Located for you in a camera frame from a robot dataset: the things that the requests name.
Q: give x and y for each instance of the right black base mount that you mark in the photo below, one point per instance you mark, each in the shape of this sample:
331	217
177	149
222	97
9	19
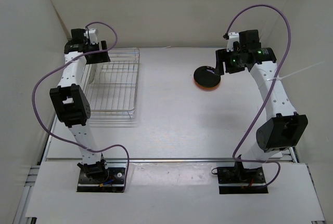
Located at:
238	180

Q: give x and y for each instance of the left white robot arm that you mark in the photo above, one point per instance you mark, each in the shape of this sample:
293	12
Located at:
70	103

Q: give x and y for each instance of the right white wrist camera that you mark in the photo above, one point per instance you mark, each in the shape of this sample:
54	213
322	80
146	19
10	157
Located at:
232	38

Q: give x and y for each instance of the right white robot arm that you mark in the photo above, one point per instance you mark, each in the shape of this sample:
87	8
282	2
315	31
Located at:
284	126

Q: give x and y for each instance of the metal wire dish rack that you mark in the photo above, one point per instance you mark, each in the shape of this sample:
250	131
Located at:
114	96

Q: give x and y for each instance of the clear glass plate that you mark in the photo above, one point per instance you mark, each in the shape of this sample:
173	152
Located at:
94	74

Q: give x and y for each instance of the aluminium rail frame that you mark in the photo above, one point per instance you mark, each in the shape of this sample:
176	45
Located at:
178	134

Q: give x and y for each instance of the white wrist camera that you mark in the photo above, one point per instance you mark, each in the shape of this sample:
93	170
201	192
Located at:
91	35
232	38

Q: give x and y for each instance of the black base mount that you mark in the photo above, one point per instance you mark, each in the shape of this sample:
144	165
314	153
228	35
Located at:
238	180
99	178

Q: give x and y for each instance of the white zip tie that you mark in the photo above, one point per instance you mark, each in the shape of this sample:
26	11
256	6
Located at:
279	78

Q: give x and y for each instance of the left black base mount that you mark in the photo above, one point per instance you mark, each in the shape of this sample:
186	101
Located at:
99	178

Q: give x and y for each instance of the black plastic plate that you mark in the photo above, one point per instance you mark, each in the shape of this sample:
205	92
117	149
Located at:
206	77

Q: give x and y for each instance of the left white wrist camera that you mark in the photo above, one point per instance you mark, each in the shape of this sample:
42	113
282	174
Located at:
91	35

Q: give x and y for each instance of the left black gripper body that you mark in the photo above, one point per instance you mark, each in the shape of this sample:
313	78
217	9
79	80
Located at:
95	58

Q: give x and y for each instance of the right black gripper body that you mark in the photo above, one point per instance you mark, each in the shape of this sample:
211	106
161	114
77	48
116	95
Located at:
235	65

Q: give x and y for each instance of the orange plastic plate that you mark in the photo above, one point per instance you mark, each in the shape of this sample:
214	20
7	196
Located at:
206	88

